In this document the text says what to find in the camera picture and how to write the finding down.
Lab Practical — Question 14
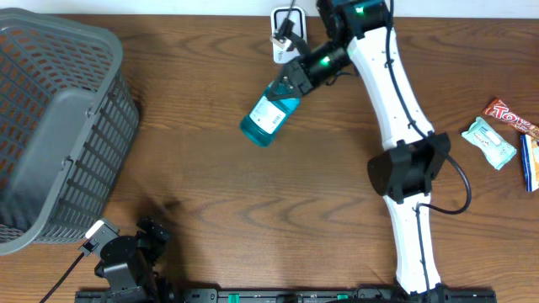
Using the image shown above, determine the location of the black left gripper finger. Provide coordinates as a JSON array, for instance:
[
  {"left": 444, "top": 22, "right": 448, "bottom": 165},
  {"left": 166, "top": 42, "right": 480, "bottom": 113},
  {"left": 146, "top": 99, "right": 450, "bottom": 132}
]
[
  {"left": 136, "top": 216, "right": 158, "bottom": 231},
  {"left": 151, "top": 223, "right": 170, "bottom": 244}
]

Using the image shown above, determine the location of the teal mouthwash bottle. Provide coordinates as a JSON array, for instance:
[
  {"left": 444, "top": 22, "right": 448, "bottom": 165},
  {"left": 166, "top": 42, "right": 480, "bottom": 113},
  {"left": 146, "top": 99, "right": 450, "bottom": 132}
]
[{"left": 239, "top": 82, "right": 301, "bottom": 147}]

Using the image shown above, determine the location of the teal wet wipes pack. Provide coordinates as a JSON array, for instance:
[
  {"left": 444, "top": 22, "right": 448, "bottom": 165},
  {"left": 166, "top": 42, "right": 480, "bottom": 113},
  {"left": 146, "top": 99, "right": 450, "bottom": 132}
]
[{"left": 461, "top": 117, "right": 516, "bottom": 170}]

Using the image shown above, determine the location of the orange red snack bar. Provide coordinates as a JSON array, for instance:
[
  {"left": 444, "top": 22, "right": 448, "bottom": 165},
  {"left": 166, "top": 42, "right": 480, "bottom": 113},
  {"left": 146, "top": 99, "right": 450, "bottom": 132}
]
[{"left": 483, "top": 98, "right": 538, "bottom": 139}]

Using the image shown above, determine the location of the yellow snack bag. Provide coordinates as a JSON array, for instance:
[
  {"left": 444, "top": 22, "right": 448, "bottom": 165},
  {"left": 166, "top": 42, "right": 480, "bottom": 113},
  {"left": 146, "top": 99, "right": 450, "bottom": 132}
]
[{"left": 520, "top": 135, "right": 539, "bottom": 192}]

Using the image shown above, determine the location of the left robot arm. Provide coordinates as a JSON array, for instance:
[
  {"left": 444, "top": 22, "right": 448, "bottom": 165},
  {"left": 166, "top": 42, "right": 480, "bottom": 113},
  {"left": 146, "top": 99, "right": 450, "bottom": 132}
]
[{"left": 94, "top": 217, "right": 176, "bottom": 303}]

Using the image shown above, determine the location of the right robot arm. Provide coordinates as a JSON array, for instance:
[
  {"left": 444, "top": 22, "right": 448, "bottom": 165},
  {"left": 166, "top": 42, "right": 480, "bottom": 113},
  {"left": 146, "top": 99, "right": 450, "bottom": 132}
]
[{"left": 265, "top": 1, "right": 451, "bottom": 295}]

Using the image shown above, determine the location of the white barcode scanner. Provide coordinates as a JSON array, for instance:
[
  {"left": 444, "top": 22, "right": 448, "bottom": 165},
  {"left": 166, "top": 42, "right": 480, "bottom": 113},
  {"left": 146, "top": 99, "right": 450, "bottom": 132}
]
[{"left": 270, "top": 6, "right": 307, "bottom": 64}]

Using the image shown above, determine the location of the grey plastic shopping basket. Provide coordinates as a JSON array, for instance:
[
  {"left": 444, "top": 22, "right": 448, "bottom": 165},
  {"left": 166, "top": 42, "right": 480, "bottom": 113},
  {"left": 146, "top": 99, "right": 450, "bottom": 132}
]
[{"left": 1, "top": 8, "right": 140, "bottom": 255}]

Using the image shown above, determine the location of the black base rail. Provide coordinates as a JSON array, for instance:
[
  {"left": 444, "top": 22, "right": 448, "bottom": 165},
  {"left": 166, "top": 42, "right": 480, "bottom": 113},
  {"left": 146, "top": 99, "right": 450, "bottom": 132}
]
[{"left": 74, "top": 285, "right": 497, "bottom": 303}]

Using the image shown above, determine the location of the left camera cable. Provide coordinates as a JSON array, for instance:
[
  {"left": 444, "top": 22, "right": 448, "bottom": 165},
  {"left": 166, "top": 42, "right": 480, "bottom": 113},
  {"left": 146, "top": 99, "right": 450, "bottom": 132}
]
[{"left": 40, "top": 251, "right": 86, "bottom": 303}]

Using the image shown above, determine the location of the camera cable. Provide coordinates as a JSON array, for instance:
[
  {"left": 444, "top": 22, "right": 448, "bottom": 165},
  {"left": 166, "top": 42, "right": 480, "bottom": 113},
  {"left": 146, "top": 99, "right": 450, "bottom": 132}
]
[
  {"left": 277, "top": 0, "right": 472, "bottom": 303},
  {"left": 40, "top": 251, "right": 86, "bottom": 303}
]

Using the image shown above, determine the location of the right camera cable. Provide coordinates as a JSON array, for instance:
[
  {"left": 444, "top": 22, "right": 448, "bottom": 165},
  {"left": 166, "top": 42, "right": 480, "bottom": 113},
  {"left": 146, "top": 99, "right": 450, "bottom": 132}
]
[{"left": 277, "top": 0, "right": 472, "bottom": 303}]

